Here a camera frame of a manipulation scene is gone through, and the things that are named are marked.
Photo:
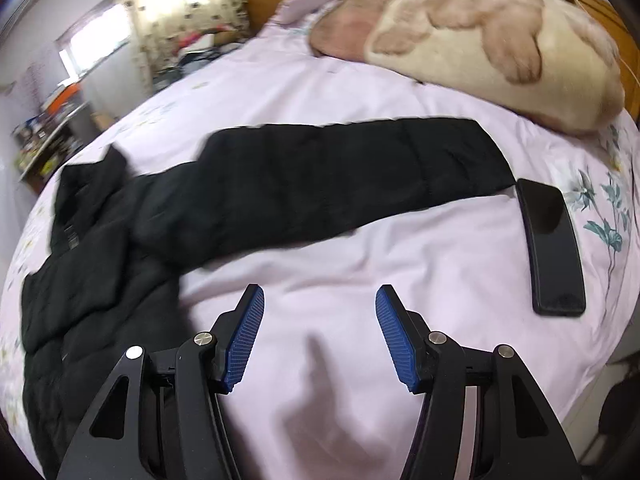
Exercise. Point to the black padded jacket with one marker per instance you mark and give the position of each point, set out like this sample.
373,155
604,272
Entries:
300,185

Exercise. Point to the pile of clothes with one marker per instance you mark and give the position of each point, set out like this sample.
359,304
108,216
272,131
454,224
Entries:
200,50

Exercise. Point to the cluttered shelf unit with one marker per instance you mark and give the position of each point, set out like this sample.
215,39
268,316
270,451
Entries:
55,135

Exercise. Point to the window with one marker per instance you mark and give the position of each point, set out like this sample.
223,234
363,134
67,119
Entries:
95,35

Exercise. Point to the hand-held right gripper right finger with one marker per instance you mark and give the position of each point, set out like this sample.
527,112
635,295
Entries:
395,340

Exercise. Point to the wooden headboard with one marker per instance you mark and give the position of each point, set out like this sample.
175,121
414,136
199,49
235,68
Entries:
615,35

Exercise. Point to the black smartphone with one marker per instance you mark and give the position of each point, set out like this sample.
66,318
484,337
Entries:
550,250

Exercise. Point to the pink floral bed sheet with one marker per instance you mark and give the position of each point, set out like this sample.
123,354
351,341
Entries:
375,260

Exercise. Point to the patterned curtain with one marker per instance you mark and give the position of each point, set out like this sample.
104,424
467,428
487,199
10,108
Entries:
165,10

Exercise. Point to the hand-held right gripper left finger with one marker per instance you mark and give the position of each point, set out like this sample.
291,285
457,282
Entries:
245,340

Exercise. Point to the bear pattern pillow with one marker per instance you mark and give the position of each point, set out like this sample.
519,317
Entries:
450,50

